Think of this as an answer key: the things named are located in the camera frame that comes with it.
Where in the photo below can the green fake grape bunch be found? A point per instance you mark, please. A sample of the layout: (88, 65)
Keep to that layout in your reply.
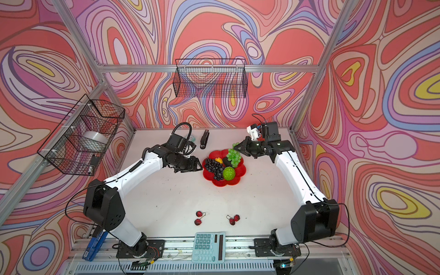
(233, 156)

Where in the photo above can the dark fake avocado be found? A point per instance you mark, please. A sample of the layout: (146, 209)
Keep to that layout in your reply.
(227, 162)

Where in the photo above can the black wire basket left wall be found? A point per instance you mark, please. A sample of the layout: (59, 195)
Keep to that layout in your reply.
(71, 153)

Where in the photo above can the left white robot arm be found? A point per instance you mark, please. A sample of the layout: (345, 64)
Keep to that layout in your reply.
(104, 200)

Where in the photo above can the white tape roll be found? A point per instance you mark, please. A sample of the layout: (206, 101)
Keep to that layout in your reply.
(96, 137)

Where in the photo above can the left red fake cherries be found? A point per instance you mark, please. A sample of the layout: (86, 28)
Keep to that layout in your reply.
(199, 215)

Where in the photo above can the mint green calculator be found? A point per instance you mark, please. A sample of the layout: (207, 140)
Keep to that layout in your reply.
(209, 248)

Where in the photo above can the right red fake cherries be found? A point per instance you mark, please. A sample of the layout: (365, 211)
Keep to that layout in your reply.
(233, 219)

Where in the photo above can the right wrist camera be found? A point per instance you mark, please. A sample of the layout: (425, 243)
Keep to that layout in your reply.
(267, 130)

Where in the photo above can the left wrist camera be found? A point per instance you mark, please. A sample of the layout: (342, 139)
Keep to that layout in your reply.
(176, 143)

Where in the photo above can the black fake grape bunch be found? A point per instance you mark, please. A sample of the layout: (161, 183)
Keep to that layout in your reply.
(214, 167)

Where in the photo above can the black wire basket back wall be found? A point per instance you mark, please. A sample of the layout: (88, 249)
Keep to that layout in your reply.
(224, 78)

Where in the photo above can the black wire basket wall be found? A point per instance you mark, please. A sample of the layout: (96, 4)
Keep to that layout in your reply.
(71, 153)
(224, 78)

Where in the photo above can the green fake custard apple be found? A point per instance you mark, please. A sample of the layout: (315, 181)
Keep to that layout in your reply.
(229, 173)

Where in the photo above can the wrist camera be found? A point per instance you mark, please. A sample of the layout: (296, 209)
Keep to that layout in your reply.
(267, 130)
(176, 143)

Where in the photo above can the black stapler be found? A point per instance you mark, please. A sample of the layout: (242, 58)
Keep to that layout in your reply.
(204, 139)

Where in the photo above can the red fake cherries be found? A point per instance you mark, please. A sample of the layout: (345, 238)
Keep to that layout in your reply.
(199, 215)
(233, 219)

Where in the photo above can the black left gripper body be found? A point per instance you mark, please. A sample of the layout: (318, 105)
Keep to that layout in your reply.
(185, 164)

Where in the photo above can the red flower-shaped fruit bowl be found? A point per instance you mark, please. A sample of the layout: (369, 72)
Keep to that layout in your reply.
(224, 167)

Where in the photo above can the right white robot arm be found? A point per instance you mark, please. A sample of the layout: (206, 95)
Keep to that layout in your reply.
(315, 217)

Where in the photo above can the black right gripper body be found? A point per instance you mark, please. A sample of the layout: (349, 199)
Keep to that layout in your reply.
(253, 148)

